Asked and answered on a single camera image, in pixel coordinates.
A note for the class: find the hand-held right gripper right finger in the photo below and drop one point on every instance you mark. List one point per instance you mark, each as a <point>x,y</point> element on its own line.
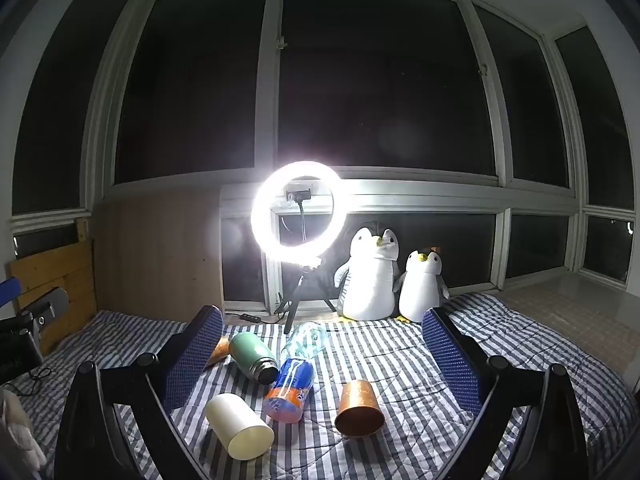
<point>452,360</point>

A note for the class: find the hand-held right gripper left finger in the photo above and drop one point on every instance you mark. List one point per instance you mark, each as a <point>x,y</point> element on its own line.
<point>196,355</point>

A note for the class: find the cream white cup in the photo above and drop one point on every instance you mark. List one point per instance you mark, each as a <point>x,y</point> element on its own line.
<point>235,417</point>

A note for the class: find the copper brown cup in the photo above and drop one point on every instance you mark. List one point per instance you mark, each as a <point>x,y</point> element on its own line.
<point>359,402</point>

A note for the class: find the green thermos bottle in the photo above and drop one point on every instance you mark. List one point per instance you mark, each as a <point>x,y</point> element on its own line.
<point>250,352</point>

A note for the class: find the striped bed sheet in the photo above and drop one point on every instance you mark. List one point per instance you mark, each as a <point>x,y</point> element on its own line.
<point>380,355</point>

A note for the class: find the wooden headboard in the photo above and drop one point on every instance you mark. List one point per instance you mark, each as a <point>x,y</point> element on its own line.
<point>60,270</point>

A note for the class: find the small penguin plush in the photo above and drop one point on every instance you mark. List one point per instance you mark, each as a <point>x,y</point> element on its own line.
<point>421,292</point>

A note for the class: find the white cloth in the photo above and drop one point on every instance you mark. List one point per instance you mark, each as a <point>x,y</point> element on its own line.
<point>17,425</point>

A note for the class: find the orange soda bottle blue label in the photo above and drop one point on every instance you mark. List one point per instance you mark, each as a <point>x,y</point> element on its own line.
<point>292,385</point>

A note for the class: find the light wooden board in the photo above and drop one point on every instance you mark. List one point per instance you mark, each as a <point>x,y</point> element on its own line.
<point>160,255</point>

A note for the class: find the clear plastic bottle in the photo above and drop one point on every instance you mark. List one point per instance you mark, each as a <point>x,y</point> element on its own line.
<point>306,340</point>

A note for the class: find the black tripod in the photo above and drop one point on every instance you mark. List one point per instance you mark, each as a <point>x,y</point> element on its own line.
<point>295,300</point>

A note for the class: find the large penguin plush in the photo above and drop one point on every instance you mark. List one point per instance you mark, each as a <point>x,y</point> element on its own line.
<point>367,285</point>

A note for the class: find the black phone holder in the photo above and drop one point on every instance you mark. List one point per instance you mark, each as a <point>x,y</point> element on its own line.
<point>298,195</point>

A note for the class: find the white window frame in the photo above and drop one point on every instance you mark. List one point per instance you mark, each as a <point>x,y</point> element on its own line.
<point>390,195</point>

